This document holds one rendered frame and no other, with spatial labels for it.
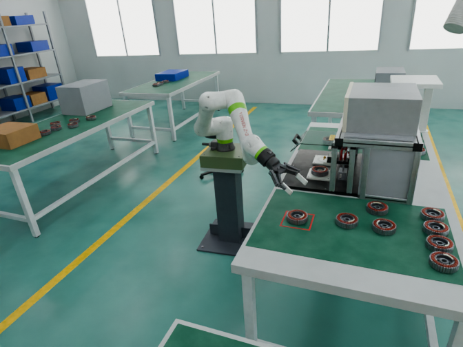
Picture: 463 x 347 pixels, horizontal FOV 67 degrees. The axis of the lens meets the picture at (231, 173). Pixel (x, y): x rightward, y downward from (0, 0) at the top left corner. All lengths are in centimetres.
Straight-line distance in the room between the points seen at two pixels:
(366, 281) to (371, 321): 91
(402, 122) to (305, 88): 509
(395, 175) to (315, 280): 84
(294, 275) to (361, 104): 103
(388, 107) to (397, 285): 96
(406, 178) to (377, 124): 34
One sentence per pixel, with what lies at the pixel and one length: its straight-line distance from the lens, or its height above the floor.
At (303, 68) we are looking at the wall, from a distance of 705.
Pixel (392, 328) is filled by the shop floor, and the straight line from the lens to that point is 250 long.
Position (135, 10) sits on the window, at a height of 190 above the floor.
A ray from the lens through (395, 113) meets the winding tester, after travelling 211.
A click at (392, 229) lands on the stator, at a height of 78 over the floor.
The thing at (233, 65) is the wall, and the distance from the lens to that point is 743.
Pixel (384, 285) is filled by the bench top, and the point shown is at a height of 75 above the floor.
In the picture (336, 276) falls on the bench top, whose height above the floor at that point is 75.
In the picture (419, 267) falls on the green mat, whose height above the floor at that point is 75.
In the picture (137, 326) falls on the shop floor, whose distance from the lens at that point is 252.
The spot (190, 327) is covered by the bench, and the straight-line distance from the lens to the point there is 142.
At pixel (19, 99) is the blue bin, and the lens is 800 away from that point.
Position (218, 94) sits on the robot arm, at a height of 133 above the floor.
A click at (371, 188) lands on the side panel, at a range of 216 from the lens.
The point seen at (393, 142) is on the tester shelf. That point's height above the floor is 111.
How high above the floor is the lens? 181
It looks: 25 degrees down
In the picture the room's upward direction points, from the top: 4 degrees counter-clockwise
